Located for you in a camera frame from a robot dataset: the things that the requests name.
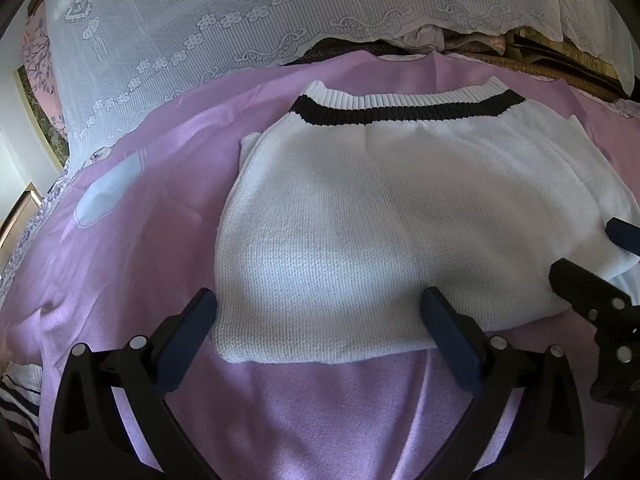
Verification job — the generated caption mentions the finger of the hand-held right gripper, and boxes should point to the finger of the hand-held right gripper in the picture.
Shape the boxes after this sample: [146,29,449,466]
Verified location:
[604,217,640,257]
[549,257,636,322]

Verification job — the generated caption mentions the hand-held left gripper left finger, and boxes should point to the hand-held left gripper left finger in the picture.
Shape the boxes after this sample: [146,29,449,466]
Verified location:
[49,287,221,480]

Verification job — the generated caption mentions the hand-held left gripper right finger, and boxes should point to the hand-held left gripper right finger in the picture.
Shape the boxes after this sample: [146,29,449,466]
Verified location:
[419,286,586,480]

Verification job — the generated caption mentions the white knit sweater black stripes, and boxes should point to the white knit sweater black stripes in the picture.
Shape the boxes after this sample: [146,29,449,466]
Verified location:
[212,77,640,365]

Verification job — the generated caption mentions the pink blanket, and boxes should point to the pink blanket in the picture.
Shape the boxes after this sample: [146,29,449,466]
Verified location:
[0,50,640,480]

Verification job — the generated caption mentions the black white striped cloth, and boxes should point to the black white striped cloth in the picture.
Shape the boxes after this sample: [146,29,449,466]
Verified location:
[0,362,43,466]

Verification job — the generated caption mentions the purple floral bed sheet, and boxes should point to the purple floral bed sheet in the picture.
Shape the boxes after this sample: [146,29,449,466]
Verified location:
[0,145,111,306]

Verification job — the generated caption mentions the woven straw mat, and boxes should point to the woven straw mat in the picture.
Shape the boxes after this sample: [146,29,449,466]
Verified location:
[450,25,636,98]

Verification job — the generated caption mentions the wooden furniture edge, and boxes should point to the wooden furniture edge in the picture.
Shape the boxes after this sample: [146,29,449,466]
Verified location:
[0,182,43,251]

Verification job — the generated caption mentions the pink striped cloth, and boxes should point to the pink striped cloth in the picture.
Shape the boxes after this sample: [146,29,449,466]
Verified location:
[452,32,506,56]

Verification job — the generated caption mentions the pale grey folded cloth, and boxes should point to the pale grey folded cloth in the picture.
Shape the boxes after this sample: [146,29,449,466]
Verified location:
[400,25,446,53]

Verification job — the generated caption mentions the dark cloth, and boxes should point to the dark cloth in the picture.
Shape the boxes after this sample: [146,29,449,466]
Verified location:
[300,35,406,61]

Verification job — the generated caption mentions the pink blossom print cloth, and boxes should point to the pink blossom print cloth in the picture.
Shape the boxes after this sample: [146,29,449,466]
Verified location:
[22,2,66,128]

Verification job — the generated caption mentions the white lace cloth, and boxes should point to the white lace cloth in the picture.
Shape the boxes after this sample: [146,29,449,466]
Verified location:
[45,0,640,161]

